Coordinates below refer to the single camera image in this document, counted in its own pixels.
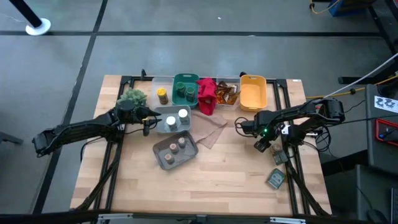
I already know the white cable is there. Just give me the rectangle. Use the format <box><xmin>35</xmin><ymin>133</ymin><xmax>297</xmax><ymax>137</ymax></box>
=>
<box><xmin>323</xmin><ymin>52</ymin><xmax>398</xmax><ymax>100</ymax></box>

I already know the dark grey plastic bin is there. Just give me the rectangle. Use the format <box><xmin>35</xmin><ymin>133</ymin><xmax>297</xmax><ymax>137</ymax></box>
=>
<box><xmin>152</xmin><ymin>130</ymin><xmax>199</xmax><ymax>171</ymax></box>

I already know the orange plastic bin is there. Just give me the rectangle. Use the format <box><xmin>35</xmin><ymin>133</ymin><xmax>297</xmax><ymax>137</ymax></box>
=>
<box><xmin>239</xmin><ymin>74</ymin><xmax>268</xmax><ymax>113</ymax></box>

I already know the green artificial plant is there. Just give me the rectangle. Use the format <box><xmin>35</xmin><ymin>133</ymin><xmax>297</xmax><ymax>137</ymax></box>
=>
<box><xmin>117</xmin><ymin>88</ymin><xmax>148</xmax><ymax>108</ymax></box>

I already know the dark grey cabinet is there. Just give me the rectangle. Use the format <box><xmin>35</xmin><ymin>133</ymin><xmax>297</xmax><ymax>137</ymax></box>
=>
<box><xmin>356</xmin><ymin>164</ymin><xmax>398</xmax><ymax>224</ymax></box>

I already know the teal plastic bin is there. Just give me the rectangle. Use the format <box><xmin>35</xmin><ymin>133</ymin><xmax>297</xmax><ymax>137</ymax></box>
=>
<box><xmin>172</xmin><ymin>73</ymin><xmax>201</xmax><ymax>109</ymax></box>

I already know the black metal stand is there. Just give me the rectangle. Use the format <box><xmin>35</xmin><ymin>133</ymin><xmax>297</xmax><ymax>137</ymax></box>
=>
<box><xmin>338</xmin><ymin>0</ymin><xmax>398</xmax><ymax>85</ymax></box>

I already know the white printed label card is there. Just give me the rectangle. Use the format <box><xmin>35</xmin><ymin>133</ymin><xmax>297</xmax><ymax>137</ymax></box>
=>
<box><xmin>374</xmin><ymin>95</ymin><xmax>398</xmax><ymax>113</ymax></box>

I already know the yellow cable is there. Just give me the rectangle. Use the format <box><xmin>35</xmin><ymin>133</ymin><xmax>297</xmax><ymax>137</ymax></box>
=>
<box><xmin>306</xmin><ymin>74</ymin><xmax>398</xmax><ymax>100</ymax></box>
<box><xmin>308</xmin><ymin>0</ymin><xmax>343</xmax><ymax>16</ymax></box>

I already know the light grey plastic bin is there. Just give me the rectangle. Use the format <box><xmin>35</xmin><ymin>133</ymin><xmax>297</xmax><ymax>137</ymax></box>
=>
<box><xmin>154</xmin><ymin>105</ymin><xmax>193</xmax><ymax>134</ymax></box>

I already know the red cloth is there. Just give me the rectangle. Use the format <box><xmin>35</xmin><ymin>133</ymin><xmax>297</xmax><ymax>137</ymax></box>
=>
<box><xmin>195</xmin><ymin>77</ymin><xmax>218</xmax><ymax>116</ymax></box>

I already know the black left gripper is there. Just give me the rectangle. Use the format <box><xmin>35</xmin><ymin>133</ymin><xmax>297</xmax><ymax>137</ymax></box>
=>
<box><xmin>123</xmin><ymin>100</ymin><xmax>163</xmax><ymax>137</ymax></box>

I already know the red framed device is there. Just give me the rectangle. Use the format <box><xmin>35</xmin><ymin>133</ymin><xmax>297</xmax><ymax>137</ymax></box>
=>
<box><xmin>374</xmin><ymin>118</ymin><xmax>398</xmax><ymax>147</ymax></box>

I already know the black metal foot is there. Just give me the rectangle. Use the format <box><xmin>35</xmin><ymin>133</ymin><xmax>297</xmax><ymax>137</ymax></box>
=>
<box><xmin>0</xmin><ymin>131</ymin><xmax>24</xmax><ymax>146</ymax></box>

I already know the black equipment cabinet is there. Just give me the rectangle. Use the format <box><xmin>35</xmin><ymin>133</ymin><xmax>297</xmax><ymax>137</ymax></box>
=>
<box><xmin>365</xmin><ymin>83</ymin><xmax>398</xmax><ymax>175</ymax></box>

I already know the green-lid spice jar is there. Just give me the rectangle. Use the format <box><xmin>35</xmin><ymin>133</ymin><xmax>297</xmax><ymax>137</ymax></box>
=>
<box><xmin>176</xmin><ymin>82</ymin><xmax>187</xmax><ymax>99</ymax></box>
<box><xmin>185</xmin><ymin>86</ymin><xmax>197</xmax><ymax>103</ymax></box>

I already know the green labelled square tin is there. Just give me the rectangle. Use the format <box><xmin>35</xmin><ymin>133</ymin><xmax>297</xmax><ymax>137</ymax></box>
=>
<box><xmin>266</xmin><ymin>167</ymin><xmax>286</xmax><ymax>190</ymax></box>

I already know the clear plastic bin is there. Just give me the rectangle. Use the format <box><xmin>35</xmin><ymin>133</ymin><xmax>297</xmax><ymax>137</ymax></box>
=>
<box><xmin>216</xmin><ymin>74</ymin><xmax>242</xmax><ymax>111</ymax></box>
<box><xmin>151</xmin><ymin>77</ymin><xmax>175</xmax><ymax>110</ymax></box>

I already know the black crossbar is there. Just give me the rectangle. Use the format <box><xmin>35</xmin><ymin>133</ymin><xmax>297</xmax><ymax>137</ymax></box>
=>
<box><xmin>0</xmin><ymin>210</ymin><xmax>398</xmax><ymax>224</ymax></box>

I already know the black pole white base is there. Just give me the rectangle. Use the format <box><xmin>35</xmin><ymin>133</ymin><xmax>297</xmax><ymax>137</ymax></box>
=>
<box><xmin>9</xmin><ymin>0</ymin><xmax>52</xmax><ymax>36</ymax></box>

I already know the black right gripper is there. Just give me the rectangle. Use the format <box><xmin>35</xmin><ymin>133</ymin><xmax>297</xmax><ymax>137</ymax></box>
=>
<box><xmin>241</xmin><ymin>111</ymin><xmax>277</xmax><ymax>153</ymax></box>

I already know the silver bracket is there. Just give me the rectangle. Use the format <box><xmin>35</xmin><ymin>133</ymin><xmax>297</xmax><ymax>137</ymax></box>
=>
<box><xmin>97</xmin><ymin>213</ymin><xmax>134</xmax><ymax>223</ymax></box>
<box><xmin>269</xmin><ymin>217</ymin><xmax>307</xmax><ymax>224</ymax></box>

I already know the blue box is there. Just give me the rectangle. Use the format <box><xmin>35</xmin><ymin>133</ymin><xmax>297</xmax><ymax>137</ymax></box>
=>
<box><xmin>328</xmin><ymin>0</ymin><xmax>376</xmax><ymax>17</ymax></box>

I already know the black metal table frame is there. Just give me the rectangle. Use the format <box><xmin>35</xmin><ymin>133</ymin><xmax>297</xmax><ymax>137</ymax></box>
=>
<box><xmin>74</xmin><ymin>74</ymin><xmax>332</xmax><ymax>217</ymax></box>

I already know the yellow-lid spice jar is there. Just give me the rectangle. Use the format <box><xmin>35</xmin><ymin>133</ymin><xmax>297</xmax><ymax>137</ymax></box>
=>
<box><xmin>156</xmin><ymin>87</ymin><xmax>170</xmax><ymax>106</ymax></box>

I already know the dark square tin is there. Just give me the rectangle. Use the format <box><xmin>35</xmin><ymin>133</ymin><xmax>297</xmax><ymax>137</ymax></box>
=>
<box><xmin>272</xmin><ymin>149</ymin><xmax>290</xmax><ymax>166</ymax></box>

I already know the white-lid spice jar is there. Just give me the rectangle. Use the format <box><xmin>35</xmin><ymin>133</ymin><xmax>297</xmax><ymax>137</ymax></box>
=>
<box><xmin>165</xmin><ymin>115</ymin><xmax>178</xmax><ymax>132</ymax></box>
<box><xmin>178</xmin><ymin>108</ymin><xmax>190</xmax><ymax>125</ymax></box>

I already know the black computer mouse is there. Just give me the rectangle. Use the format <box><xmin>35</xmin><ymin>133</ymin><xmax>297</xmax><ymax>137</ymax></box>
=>
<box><xmin>366</xmin><ymin>208</ymin><xmax>388</xmax><ymax>224</ymax></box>

